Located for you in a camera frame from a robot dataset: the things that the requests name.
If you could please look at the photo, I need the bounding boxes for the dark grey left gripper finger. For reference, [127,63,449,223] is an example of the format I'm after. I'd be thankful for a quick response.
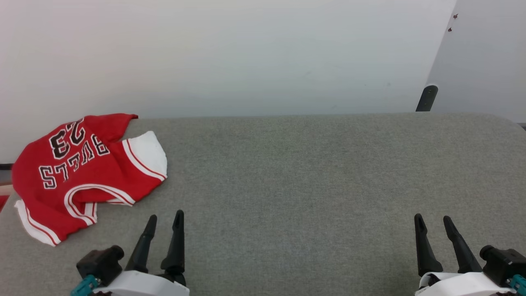
[160,210,187,286]
[125,214,158,274]

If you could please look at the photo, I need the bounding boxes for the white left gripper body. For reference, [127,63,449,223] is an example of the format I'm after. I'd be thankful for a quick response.
[93,269,190,296]

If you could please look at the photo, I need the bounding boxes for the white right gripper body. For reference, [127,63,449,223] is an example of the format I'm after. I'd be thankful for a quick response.
[415,271,517,296]

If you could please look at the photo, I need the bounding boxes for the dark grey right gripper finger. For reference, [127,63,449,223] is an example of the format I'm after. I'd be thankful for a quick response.
[443,215,483,274]
[414,213,443,277]

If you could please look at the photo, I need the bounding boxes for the red basketball jersey white sleeves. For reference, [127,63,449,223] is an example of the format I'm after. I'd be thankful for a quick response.
[12,113,168,247]

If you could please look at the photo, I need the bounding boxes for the dark metal stand leg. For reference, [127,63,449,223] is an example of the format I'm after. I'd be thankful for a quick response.
[415,84,439,112]

